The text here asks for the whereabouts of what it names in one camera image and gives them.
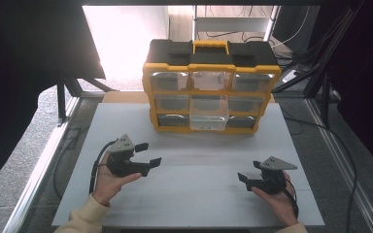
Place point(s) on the white metal rack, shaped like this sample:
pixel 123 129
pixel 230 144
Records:
pixel 231 23

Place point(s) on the person's right hand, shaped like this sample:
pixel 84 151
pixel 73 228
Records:
pixel 280 205

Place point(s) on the brown cardboard sheet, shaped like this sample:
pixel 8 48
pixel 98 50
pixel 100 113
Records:
pixel 126 97

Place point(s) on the yellow black drawer cabinet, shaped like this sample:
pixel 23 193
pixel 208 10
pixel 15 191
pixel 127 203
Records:
pixel 175 55

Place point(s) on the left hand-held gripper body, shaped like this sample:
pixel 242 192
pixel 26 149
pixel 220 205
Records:
pixel 123 165

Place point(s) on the aluminium frame rail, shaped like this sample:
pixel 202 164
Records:
pixel 40 171
pixel 343 168

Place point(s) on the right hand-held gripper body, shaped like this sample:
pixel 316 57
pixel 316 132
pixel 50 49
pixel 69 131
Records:
pixel 270 183

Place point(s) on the clear plastic drawer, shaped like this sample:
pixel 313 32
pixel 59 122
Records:
pixel 209 121

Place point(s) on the person's left hand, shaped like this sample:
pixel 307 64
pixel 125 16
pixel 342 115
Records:
pixel 108 186

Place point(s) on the black metal stand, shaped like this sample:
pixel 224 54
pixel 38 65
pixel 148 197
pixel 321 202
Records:
pixel 325 93
pixel 62 97

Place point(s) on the black curtain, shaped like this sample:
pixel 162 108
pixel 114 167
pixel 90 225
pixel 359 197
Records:
pixel 29 64
pixel 366 81

